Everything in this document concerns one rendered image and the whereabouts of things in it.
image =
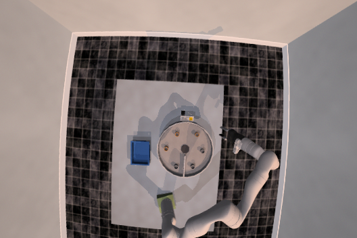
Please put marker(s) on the blue open crate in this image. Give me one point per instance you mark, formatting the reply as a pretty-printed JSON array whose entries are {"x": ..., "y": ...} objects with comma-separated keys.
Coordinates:
[{"x": 140, "y": 152}]

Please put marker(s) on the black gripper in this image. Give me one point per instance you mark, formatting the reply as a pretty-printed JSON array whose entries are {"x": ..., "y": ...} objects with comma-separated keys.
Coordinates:
[{"x": 239, "y": 141}]

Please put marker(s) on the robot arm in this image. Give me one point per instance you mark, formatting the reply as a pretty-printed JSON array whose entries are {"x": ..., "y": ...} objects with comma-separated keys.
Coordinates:
[{"x": 232, "y": 215}]

